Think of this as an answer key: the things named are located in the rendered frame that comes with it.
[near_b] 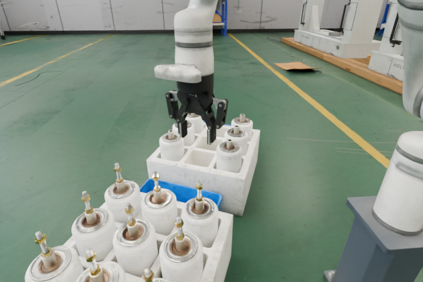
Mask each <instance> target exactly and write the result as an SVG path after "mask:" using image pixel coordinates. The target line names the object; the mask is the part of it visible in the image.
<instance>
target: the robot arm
mask: <svg viewBox="0 0 423 282"><path fill-rule="evenodd" d="M217 2H218V0H190V2H189V6H188V7H187V8H186V9H184V10H182V11H180V12H178V13H176V15H175V17H174V36H175V45H176V49H175V64H172V65H157V66H156V67H155V68H154V72H155V77H157V78H160V79H167V80H172V81H176V86H177V88H178V91H175V90H171V91H169V92H167V93H166V101H167V109H168V112H169V117H170V118H173V119H175V120H176V121H177V123H178V133H179V134H180V137H181V138H184V137H185V136H187V134H188V128H187V120H185V118H186V117H187V115H188V113H195V114H197V115H200V116H201V119H202V120H203V121H205V123H206V126H207V128H208V129H207V144H208V145H211V144H212V143H213V142H214V141H215V140H216V138H217V129H220V128H221V127H222V126H224V124H225V120H226V115H227V107H228V100H227V99H223V100H221V99H217V98H215V95H214V93H213V87H214V55H213V17H214V14H215V10H216V7H217ZM397 9H398V18H399V23H400V30H401V34H402V47H403V106H404V108H405V110H406V111H407V112H408V113H410V114H411V115H413V116H416V117H418V118H421V119H423V0H397ZM178 100H179V101H180V102H181V107H180V109H179V106H178ZM212 104H214V105H215V109H216V110H217V117H216V119H215V116H214V111H213V108H212ZM206 112H208V113H207V114H206ZM372 214H373V216H374V217H375V219H376V220H377V221H378V222H379V223H380V224H381V225H383V226H384V227H385V228H387V229H388V230H391V231H392V232H395V233H398V234H402V235H409V236H411V235H417V234H419V233H420V231H421V230H422V229H423V131H411V132H405V133H403V134H401V136H400V137H399V139H398V142H397V144H396V147H395V150H394V152H393V155H392V158H391V160H390V163H389V165H388V169H387V170H386V174H385V177H384V178H383V182H382V184H381V187H380V190H379V192H378V195H377V197H376V200H375V203H374V205H373V208H372Z"/></svg>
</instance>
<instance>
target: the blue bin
mask: <svg viewBox="0 0 423 282"><path fill-rule="evenodd" d="M158 182H159V186H160V187H161V188H163V189H168V190H170V191H172V192H173V193H174V194H175V196H176V201H180V202H183V203H186V202H187V201H189V200H191V199H193V198H196V196H197V195H198V190H197V189H196V188H192V187H188V186H183V185H180V184H174V183H170V182H166V181H161V180H158ZM154 186H155V182H154V180H153V179H152V178H150V179H148V180H146V182H145V183H144V184H143V185H142V187H141V188H140V192H141V193H148V192H150V191H152V190H154ZM201 195H202V196H203V197H204V198H208V199H210V200H212V201H213V202H214V203H215V204H216V205H217V207H218V211H220V204H221V202H222V195H221V194H219V193H214V192H210V191H205V190H201Z"/></svg>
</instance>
